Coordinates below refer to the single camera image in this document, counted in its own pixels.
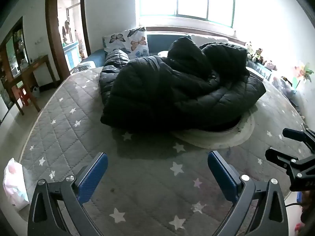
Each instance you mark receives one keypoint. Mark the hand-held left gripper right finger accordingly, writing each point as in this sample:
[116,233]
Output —
[221,174]

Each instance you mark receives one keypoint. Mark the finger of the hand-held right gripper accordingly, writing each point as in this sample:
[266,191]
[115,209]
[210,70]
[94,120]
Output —
[292,134]
[278,157]

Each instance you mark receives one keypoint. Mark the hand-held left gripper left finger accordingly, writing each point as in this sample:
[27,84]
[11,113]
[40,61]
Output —
[93,174]

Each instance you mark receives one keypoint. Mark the black down jacket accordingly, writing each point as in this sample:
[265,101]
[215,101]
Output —
[160,91]

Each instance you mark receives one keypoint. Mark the grey star quilted mat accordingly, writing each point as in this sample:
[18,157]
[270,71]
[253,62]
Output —
[147,177]

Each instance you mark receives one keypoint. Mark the colourful pinwheel toy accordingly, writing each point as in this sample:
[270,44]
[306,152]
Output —
[304,72]

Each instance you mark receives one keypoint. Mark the pink plush toy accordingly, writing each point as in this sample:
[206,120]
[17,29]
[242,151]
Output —
[270,65]

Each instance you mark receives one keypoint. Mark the white pink plastic bag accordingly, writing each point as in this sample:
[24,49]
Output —
[14,186]

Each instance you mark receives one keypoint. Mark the white plush toy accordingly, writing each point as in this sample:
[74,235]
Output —
[250,50]

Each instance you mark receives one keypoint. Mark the red plastic stool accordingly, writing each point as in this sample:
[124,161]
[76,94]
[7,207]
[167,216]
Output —
[24,95]

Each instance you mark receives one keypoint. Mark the light blue quilted cloth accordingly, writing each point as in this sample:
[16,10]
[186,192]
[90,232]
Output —
[83,66]

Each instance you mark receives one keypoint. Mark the blue and white cabinet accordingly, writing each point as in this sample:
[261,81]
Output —
[72,54]

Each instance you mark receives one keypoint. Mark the wooden desk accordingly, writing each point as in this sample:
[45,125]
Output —
[37,62]

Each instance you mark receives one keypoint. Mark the white cushion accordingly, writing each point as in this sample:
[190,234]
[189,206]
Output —
[209,39]

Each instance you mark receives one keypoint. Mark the butterfly print pillow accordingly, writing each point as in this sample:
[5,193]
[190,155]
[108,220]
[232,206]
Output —
[128,41]
[163,53]

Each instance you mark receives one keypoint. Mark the glass door cabinet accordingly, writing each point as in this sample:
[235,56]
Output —
[14,54]

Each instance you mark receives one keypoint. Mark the blue sofa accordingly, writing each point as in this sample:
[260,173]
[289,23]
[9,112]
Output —
[157,43]

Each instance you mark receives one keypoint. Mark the green framed window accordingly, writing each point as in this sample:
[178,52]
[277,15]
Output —
[192,0]

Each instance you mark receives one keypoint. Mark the brown door frame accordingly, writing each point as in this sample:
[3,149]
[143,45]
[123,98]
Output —
[53,41]

